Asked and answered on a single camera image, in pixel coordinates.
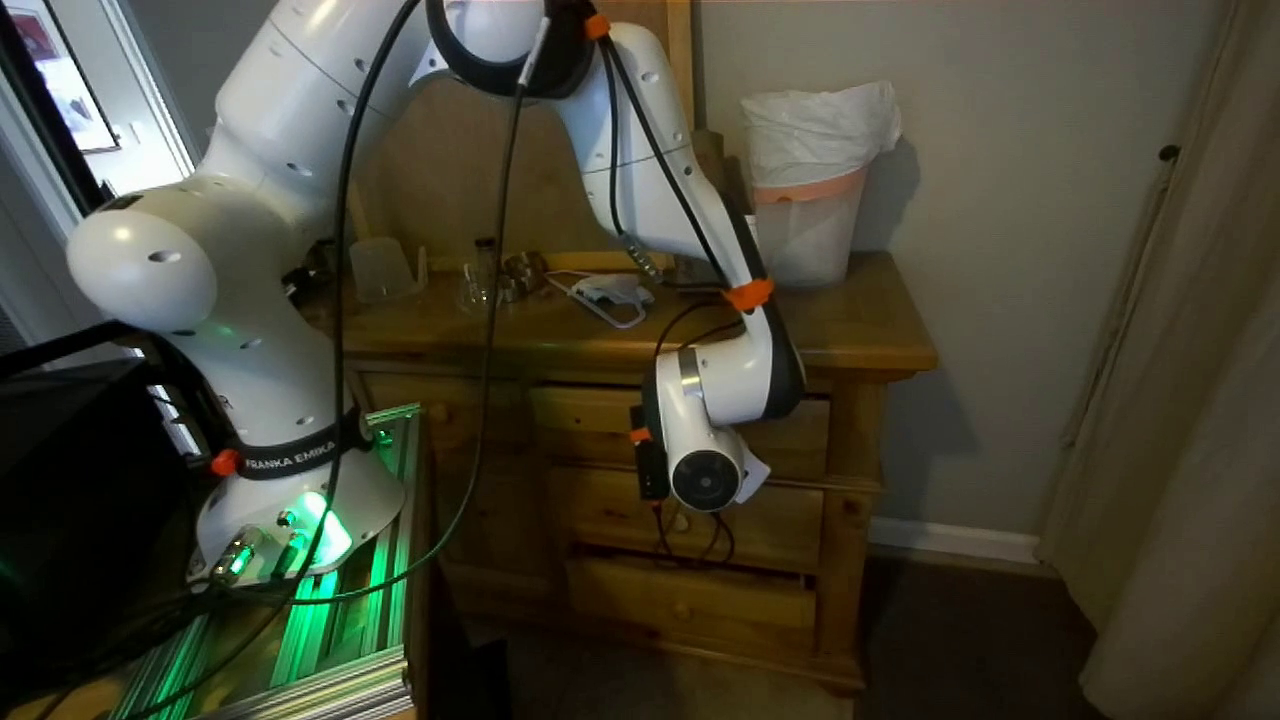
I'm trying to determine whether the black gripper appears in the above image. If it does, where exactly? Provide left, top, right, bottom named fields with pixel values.
left=633, top=428, right=676, bottom=509

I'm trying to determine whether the wooden nightstand drawer with knob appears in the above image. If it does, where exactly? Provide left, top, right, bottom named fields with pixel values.
left=530, top=378, right=837, bottom=479

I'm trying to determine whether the white cloth face mask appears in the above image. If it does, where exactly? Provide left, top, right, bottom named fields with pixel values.
left=554, top=268, right=659, bottom=332

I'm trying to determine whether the small steel measuring cup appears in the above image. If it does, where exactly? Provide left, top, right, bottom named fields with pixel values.
left=502, top=242, right=554, bottom=303

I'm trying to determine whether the clear stemless glass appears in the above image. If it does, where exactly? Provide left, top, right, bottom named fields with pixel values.
left=457, top=251, right=509, bottom=320

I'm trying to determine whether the wooden nightstand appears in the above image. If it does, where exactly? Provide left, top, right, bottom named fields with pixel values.
left=317, top=242, right=939, bottom=697

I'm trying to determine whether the large steel measuring cup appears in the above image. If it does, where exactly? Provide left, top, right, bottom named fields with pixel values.
left=466, top=231, right=512, bottom=270

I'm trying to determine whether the brown paper bag with label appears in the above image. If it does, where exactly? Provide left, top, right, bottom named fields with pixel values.
left=696, top=123, right=770, bottom=276

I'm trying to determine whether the white baseboard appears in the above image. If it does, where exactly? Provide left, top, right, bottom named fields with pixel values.
left=867, top=514, right=1051, bottom=577

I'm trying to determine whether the trash bin with white bag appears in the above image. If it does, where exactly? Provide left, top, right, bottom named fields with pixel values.
left=738, top=75, right=910, bottom=290

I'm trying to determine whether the wooden board panel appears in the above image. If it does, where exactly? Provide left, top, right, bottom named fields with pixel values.
left=289, top=0, right=706, bottom=276

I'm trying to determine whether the beige curtain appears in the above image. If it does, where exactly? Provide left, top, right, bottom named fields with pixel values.
left=1036, top=0, right=1280, bottom=720

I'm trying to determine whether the black box case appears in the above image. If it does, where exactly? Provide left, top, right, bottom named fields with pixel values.
left=0, top=317, right=240, bottom=702

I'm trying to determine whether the aluminum frame stand green light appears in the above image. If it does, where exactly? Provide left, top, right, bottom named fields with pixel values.
left=25, top=405, right=424, bottom=720

